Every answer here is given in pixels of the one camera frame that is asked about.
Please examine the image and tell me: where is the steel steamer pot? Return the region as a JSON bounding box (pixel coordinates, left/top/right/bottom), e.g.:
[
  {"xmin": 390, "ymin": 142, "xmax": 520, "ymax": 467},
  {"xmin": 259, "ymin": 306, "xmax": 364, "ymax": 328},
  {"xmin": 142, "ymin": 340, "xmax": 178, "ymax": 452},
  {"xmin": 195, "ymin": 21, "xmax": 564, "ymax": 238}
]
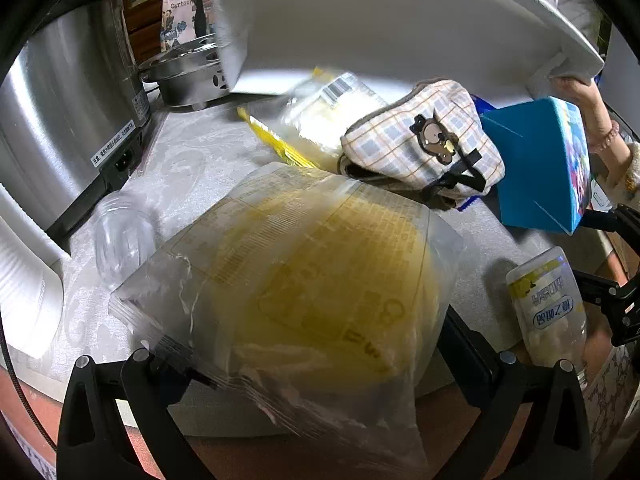
[{"xmin": 137, "ymin": 34, "xmax": 233, "ymax": 110}]

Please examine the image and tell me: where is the clear bag of yellow noodles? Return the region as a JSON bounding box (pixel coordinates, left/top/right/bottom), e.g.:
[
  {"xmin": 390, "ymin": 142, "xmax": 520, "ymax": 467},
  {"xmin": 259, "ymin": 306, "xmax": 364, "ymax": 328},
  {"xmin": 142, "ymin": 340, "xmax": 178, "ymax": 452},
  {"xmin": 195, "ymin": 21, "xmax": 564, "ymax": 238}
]
[{"xmin": 109, "ymin": 164, "xmax": 468, "ymax": 480}]

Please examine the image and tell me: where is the blue printed carton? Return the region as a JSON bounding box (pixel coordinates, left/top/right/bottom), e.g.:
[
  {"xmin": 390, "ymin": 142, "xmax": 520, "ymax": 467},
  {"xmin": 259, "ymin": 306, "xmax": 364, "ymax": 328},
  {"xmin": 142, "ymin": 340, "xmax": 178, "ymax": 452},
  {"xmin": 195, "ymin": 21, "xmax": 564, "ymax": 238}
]
[{"xmin": 480, "ymin": 96, "xmax": 593, "ymax": 235}]

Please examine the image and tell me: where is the dark wooden cabinet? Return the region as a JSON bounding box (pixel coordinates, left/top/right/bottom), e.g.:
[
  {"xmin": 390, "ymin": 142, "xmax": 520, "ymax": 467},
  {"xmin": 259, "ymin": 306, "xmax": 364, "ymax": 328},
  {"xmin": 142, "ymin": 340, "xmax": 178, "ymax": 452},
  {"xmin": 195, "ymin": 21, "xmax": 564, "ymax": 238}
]
[{"xmin": 122, "ymin": 0, "xmax": 168, "ymax": 63}]

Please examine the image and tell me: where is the plaid bear pouch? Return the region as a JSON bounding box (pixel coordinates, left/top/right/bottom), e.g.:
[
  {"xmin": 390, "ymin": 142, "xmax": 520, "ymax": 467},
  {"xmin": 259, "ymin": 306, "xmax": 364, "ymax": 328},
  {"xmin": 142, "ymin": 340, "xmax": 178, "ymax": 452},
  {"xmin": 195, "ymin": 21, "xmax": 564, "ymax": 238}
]
[{"xmin": 337, "ymin": 79, "xmax": 506, "ymax": 211}]

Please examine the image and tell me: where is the lemon candy pouch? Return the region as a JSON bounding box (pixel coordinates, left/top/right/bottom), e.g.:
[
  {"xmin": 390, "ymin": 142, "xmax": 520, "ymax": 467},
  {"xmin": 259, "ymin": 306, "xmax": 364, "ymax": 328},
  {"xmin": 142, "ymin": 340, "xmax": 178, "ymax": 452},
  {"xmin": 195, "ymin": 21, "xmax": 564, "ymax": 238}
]
[{"xmin": 506, "ymin": 246, "xmax": 590, "ymax": 381}]

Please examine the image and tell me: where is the clear yellow-edged snack bag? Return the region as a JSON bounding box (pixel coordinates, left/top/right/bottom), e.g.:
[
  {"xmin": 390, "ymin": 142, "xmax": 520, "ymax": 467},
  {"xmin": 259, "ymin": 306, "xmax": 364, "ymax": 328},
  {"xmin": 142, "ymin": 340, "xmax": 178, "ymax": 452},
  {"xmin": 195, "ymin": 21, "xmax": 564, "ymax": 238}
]
[{"xmin": 236, "ymin": 66, "xmax": 388, "ymax": 168}]

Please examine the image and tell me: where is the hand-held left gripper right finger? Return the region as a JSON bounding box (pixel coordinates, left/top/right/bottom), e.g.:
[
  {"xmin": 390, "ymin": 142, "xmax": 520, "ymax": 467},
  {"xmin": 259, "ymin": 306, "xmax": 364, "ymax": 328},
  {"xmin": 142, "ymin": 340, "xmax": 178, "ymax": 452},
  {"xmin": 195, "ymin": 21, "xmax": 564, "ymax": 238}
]
[{"xmin": 434, "ymin": 304, "xmax": 594, "ymax": 480}]

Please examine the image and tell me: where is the cartoon print tote bag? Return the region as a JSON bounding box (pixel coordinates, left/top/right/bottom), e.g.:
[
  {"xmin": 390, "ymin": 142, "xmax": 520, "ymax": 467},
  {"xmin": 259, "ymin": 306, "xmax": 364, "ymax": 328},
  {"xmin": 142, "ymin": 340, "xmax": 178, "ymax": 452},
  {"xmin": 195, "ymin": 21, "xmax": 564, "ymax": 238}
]
[{"xmin": 160, "ymin": 0, "xmax": 223, "ymax": 56}]

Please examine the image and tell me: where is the stainless steel water boiler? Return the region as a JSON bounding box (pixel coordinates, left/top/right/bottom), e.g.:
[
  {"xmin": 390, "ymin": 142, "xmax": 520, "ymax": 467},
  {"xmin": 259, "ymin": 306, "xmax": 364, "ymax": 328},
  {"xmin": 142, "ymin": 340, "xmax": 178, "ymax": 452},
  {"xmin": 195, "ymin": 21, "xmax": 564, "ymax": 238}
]
[{"xmin": 0, "ymin": 0, "xmax": 153, "ymax": 256}]

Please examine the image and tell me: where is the another person's forearm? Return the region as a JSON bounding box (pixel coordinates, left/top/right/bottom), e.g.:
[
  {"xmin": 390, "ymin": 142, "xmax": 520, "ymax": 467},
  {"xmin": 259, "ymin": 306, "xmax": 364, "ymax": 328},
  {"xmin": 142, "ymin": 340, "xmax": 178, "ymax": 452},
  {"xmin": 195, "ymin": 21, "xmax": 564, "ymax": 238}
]
[{"xmin": 590, "ymin": 137, "xmax": 640, "ymax": 211}]

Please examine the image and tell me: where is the patterned beige tablecloth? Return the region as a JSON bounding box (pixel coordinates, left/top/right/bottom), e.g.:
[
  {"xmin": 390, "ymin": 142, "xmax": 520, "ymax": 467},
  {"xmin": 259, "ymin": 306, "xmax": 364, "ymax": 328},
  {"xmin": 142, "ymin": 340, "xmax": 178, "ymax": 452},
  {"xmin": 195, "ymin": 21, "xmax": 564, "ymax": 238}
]
[{"xmin": 10, "ymin": 107, "xmax": 616, "ymax": 431}]

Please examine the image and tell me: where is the dark blue snack packet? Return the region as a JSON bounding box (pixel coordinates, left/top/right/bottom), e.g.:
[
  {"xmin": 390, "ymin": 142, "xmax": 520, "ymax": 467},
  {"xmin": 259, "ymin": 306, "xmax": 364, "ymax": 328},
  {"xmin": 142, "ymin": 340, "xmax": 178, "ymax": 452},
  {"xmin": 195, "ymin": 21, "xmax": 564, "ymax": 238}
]
[{"xmin": 457, "ymin": 94, "xmax": 497, "ymax": 212}]

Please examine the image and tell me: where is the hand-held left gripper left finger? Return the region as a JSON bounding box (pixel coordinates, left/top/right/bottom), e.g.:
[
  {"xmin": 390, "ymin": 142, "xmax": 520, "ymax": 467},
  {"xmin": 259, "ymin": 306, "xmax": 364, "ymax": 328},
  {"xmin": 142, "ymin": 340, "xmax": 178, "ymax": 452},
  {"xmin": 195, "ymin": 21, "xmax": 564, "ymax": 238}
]
[{"xmin": 57, "ymin": 350, "xmax": 217, "ymax": 480}]

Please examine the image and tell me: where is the white fabric storage bin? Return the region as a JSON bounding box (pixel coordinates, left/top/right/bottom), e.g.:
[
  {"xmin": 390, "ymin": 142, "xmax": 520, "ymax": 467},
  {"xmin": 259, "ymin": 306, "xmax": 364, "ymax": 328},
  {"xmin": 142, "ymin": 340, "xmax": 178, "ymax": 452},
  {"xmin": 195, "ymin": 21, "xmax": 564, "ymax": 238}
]
[{"xmin": 215, "ymin": 0, "xmax": 606, "ymax": 98}]

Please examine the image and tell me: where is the clear ribbed plastic jar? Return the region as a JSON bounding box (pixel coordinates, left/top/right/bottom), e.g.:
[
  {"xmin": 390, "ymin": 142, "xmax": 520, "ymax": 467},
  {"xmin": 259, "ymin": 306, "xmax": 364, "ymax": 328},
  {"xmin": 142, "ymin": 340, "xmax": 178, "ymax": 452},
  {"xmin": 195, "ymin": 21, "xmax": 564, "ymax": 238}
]
[{"xmin": 92, "ymin": 192, "xmax": 156, "ymax": 291}]

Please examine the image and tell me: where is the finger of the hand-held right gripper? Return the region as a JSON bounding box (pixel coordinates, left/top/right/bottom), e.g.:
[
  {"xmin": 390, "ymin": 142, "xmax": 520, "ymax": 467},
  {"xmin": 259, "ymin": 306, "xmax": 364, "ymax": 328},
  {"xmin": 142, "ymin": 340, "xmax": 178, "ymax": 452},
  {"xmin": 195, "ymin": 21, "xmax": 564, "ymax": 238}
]
[
  {"xmin": 581, "ymin": 204, "xmax": 640, "ymax": 233},
  {"xmin": 570, "ymin": 269, "xmax": 640, "ymax": 347}
]

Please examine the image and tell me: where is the pink bead bracelet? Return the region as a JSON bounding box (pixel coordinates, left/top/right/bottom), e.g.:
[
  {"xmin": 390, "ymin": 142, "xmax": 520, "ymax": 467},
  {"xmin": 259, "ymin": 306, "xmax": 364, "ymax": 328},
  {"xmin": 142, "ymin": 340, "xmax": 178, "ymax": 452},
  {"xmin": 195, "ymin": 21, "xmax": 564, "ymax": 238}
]
[{"xmin": 587, "ymin": 120, "xmax": 621, "ymax": 153}]

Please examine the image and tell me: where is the black cable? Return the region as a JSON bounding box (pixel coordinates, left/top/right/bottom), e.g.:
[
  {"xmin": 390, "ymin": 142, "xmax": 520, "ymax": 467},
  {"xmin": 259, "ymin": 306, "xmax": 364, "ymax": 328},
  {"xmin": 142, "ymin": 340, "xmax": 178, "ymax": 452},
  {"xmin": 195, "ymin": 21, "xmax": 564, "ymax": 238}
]
[{"xmin": 0, "ymin": 330, "xmax": 58, "ymax": 453}]

